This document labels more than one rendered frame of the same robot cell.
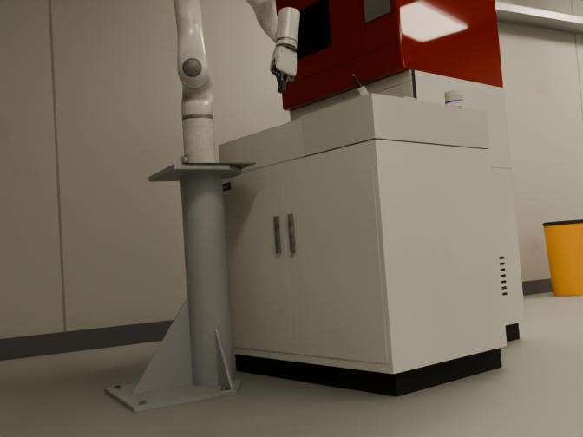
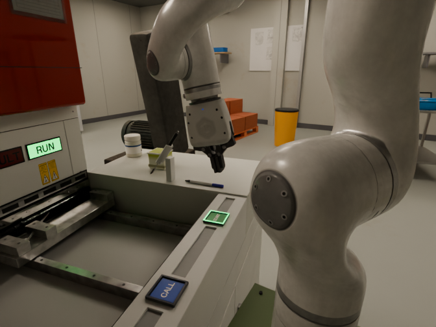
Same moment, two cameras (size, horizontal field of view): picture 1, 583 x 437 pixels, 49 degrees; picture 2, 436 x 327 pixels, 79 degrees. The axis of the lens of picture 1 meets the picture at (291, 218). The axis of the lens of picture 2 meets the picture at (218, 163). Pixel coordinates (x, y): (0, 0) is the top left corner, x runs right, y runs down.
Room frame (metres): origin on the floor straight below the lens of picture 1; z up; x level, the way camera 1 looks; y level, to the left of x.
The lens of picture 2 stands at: (2.76, 0.53, 1.33)
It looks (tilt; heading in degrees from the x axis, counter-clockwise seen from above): 19 degrees down; 239
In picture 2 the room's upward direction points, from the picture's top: straight up
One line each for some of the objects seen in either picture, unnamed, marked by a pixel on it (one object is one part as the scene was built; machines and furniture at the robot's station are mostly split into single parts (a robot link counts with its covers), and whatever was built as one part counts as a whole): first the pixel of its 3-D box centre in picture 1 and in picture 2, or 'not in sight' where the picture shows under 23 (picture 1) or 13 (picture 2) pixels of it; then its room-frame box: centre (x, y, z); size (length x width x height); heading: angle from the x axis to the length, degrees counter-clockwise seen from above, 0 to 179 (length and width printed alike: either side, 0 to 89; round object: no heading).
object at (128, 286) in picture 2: not in sight; (80, 276); (2.77, -0.12, 0.84); 0.50 x 0.02 x 0.03; 129
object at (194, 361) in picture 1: (180, 279); not in sight; (2.43, 0.43, 0.41); 0.51 x 0.44 x 0.82; 118
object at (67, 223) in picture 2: not in sight; (65, 224); (2.79, -0.36, 0.87); 0.36 x 0.08 x 0.03; 39
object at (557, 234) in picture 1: (570, 257); not in sight; (5.41, -2.30, 0.31); 0.39 x 0.39 x 0.61
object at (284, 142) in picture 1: (266, 150); (198, 272); (2.54, 0.08, 0.89); 0.55 x 0.09 x 0.14; 39
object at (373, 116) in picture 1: (397, 133); (182, 183); (2.36, -0.41, 0.89); 0.62 x 0.35 x 0.14; 129
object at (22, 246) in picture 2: not in sight; (13, 245); (2.91, -0.26, 0.89); 0.08 x 0.03 x 0.03; 129
